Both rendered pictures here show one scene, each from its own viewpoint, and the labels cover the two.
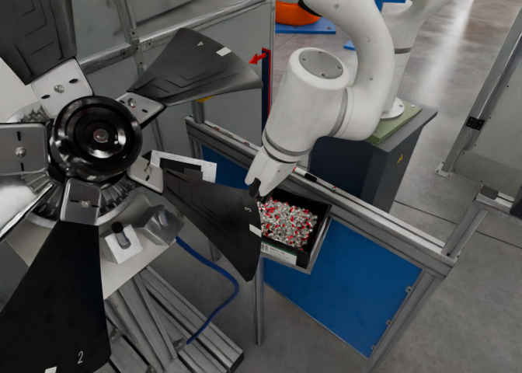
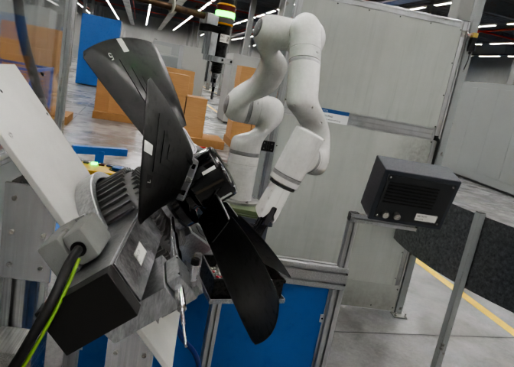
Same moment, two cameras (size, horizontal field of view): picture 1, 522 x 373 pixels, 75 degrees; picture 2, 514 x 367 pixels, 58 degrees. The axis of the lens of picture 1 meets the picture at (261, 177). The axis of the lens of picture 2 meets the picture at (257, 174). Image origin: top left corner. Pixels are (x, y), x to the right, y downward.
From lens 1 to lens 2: 0.97 m
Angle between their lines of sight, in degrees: 51
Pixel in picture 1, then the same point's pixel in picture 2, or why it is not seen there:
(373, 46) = (323, 125)
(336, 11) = (310, 108)
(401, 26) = (257, 138)
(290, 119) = (303, 158)
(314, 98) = (317, 144)
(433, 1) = (273, 125)
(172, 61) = not seen: hidden behind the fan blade
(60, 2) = (173, 95)
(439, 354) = not seen: outside the picture
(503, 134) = (272, 242)
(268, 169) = (283, 196)
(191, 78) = not seen: hidden behind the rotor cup
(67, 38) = (180, 115)
